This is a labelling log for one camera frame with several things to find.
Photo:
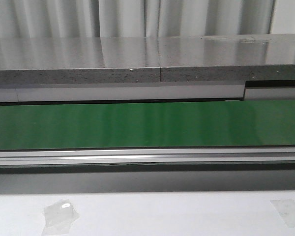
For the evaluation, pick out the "green conveyor belt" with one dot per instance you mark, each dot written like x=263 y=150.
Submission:
x=130 y=125

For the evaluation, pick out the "clear tape patch left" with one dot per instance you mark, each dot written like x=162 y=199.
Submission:
x=59 y=218

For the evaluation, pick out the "clear tape patch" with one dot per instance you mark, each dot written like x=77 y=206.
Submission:
x=286 y=210
x=59 y=218

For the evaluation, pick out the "grey stone slab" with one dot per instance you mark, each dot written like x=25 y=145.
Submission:
x=86 y=60

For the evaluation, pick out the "white pleated curtain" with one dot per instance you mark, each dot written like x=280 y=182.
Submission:
x=144 y=18

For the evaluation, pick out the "clear tape patch right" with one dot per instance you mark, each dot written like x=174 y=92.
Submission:
x=286 y=210

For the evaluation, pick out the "aluminium conveyor rear rail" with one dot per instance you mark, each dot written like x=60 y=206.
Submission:
x=209 y=90

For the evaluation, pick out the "aluminium conveyor rail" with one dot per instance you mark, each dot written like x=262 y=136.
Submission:
x=18 y=158
x=209 y=90

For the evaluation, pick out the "aluminium conveyor front rail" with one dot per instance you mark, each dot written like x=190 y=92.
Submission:
x=18 y=158

